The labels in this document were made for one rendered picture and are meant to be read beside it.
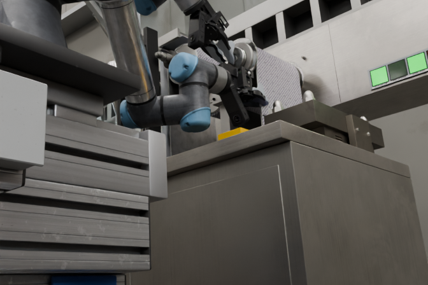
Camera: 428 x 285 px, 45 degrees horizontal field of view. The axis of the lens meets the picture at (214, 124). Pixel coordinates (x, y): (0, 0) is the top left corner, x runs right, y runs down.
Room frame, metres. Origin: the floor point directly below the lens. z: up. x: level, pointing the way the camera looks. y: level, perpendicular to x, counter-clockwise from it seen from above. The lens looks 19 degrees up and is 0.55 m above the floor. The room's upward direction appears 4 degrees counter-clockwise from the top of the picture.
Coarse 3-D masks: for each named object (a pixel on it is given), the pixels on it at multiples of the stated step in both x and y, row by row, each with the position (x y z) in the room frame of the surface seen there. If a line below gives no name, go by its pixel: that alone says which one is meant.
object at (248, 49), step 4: (236, 44) 1.42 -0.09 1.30; (240, 44) 1.41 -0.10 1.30; (244, 44) 1.40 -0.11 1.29; (244, 48) 1.40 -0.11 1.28; (248, 48) 1.39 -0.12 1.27; (248, 52) 1.39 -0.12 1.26; (224, 56) 1.45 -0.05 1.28; (248, 56) 1.39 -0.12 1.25; (252, 56) 1.39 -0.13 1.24; (248, 60) 1.39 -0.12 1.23; (248, 64) 1.39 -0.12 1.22; (248, 68) 1.40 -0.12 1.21; (256, 76) 1.44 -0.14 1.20; (252, 80) 1.46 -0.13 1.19; (256, 80) 1.46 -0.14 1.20; (252, 84) 1.48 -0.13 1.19; (256, 84) 1.49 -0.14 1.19
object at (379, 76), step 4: (380, 68) 1.47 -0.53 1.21; (384, 68) 1.46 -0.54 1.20; (372, 72) 1.48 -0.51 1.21; (376, 72) 1.47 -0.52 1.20; (380, 72) 1.47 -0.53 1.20; (384, 72) 1.46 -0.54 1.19; (372, 76) 1.49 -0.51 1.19; (376, 76) 1.48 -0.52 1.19; (380, 76) 1.47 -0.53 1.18; (384, 76) 1.46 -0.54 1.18; (372, 80) 1.49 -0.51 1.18; (376, 80) 1.48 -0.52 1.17; (380, 80) 1.47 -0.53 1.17; (384, 80) 1.46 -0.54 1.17; (376, 84) 1.48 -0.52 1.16
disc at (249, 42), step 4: (236, 40) 1.43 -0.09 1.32; (240, 40) 1.42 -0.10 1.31; (244, 40) 1.41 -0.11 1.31; (248, 40) 1.39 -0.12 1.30; (248, 44) 1.40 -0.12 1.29; (252, 44) 1.39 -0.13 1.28; (252, 48) 1.39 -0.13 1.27; (256, 48) 1.38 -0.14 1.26; (252, 52) 1.39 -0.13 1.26; (256, 52) 1.38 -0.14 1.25; (256, 56) 1.38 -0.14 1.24; (252, 60) 1.39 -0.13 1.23; (256, 60) 1.38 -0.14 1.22; (252, 64) 1.39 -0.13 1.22; (252, 68) 1.39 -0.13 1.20; (248, 72) 1.40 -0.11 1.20
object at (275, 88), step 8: (256, 72) 1.39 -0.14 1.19; (264, 72) 1.42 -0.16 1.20; (264, 80) 1.41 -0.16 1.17; (272, 80) 1.45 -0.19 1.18; (280, 80) 1.48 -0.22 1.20; (264, 88) 1.41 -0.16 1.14; (272, 88) 1.44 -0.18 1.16; (280, 88) 1.48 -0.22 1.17; (288, 88) 1.51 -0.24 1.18; (296, 88) 1.55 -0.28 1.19; (272, 96) 1.44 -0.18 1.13; (280, 96) 1.47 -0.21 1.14; (288, 96) 1.51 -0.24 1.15; (296, 96) 1.54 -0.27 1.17; (272, 104) 1.44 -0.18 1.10; (288, 104) 1.50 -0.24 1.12; (296, 104) 1.54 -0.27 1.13; (264, 112) 1.40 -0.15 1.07
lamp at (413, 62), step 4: (416, 56) 1.39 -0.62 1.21; (420, 56) 1.38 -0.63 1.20; (408, 60) 1.41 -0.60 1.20; (412, 60) 1.40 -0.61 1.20; (416, 60) 1.39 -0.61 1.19; (420, 60) 1.38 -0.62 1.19; (424, 60) 1.38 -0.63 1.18; (408, 64) 1.41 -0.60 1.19; (412, 64) 1.40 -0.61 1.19; (416, 64) 1.39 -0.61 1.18; (420, 64) 1.39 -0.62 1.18; (424, 64) 1.38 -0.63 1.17; (412, 68) 1.40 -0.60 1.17; (416, 68) 1.40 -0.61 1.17; (420, 68) 1.39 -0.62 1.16; (424, 68) 1.38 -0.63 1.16; (412, 72) 1.40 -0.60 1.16
